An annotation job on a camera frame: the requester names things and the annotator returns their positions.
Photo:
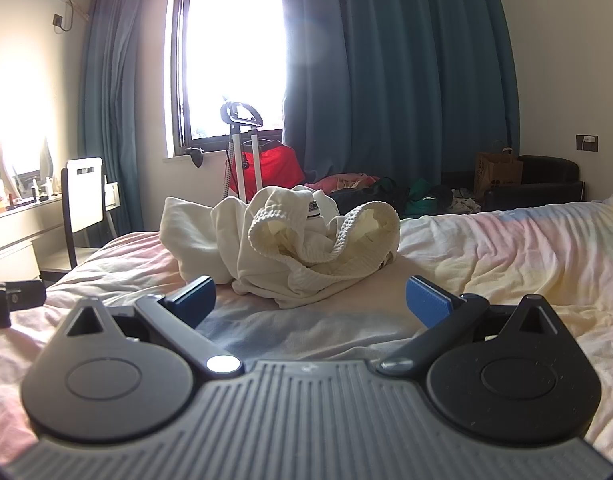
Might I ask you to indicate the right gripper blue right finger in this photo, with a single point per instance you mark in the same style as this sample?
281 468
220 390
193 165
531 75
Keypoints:
448 319

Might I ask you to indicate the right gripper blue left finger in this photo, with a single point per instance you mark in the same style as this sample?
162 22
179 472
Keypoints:
174 318

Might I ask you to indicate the cream white zip hoodie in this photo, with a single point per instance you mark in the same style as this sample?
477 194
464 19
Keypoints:
290 245

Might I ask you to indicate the pile of coloured clothes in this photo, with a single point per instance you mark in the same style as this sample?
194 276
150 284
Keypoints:
411 202

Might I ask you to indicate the white drawer desk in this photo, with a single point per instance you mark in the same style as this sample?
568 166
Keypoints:
33 244

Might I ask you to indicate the white black chair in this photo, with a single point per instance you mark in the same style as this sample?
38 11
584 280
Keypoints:
83 197

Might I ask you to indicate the pastel tie-dye bed sheet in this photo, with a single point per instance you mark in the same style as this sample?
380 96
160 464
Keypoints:
564 253

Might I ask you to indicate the brown paper bag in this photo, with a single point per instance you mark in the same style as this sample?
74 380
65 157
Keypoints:
496 170

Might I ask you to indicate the black sofa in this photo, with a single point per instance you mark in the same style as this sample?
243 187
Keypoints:
546 181

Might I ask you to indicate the red garment on stand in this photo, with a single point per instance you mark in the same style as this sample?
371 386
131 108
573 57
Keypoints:
277 166

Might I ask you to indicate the teal left curtain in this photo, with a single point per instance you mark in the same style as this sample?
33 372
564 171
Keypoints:
107 110

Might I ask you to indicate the teal curtain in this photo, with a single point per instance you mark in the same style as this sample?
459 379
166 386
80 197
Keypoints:
107 110
405 89

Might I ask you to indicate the teal right curtain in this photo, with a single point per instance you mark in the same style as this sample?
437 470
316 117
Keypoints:
405 89

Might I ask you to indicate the dark framed window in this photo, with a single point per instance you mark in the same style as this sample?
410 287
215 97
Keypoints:
225 51

